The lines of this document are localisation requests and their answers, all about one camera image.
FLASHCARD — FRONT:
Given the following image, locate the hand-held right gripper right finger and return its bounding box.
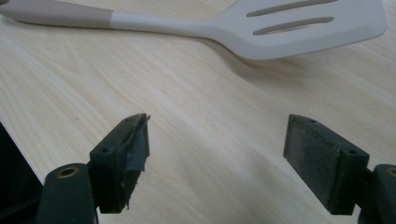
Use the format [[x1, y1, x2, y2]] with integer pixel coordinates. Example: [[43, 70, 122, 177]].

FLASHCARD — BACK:
[[282, 113, 371, 216]]

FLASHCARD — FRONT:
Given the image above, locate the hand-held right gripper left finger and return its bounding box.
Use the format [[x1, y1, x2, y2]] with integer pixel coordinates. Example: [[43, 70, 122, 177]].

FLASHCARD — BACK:
[[89, 113, 151, 215]]

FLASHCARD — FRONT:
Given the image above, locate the white slotted silicone spatula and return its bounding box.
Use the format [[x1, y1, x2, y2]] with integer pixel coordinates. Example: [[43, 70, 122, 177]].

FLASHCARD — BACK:
[[0, 0, 389, 61]]

